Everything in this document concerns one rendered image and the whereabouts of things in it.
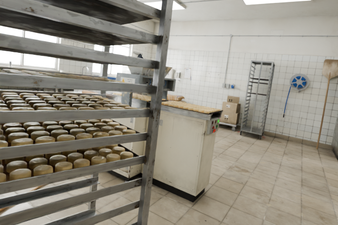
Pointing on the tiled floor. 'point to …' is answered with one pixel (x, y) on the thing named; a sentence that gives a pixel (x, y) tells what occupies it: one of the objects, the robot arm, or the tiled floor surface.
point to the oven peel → (332, 65)
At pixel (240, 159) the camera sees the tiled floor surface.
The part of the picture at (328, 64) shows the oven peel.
